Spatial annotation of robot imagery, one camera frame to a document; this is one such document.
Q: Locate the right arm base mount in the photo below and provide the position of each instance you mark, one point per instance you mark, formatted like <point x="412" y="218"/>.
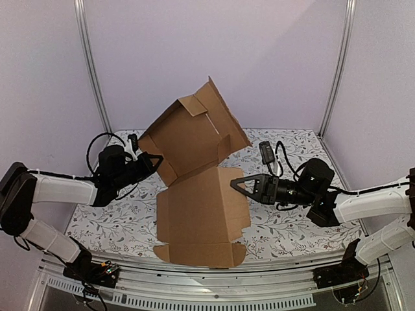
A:
<point x="352" y="281"/>

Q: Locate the front aluminium rail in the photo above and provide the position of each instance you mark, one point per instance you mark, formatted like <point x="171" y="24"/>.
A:
<point x="269" y="284"/>

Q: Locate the brown cardboard box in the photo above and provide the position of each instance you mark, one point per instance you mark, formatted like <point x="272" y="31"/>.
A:
<point x="199" y="217"/>

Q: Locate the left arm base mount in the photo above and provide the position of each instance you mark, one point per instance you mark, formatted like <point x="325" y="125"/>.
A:
<point x="104" y="274"/>

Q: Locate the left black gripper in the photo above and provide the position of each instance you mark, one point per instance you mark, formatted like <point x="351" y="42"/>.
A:
<point x="145" y="159"/>

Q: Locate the left aluminium frame post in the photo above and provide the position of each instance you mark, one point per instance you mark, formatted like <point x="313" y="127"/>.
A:
<point x="82" y="24"/>

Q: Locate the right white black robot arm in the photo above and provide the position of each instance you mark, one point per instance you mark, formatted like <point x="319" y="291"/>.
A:
<point x="329" y="207"/>

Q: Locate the right aluminium frame post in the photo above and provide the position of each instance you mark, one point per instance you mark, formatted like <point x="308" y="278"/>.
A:
<point x="340" y="66"/>

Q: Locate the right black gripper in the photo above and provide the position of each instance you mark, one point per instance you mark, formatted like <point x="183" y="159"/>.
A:
<point x="268" y="188"/>

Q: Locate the aluminium frame post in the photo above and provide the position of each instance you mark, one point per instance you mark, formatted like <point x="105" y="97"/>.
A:
<point x="82" y="24"/>
<point x="340" y="66"/>

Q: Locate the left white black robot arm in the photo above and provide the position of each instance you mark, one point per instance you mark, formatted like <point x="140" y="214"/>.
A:
<point x="118" y="167"/>

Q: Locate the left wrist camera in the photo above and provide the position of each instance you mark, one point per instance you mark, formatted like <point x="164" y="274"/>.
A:
<point x="132" y="146"/>

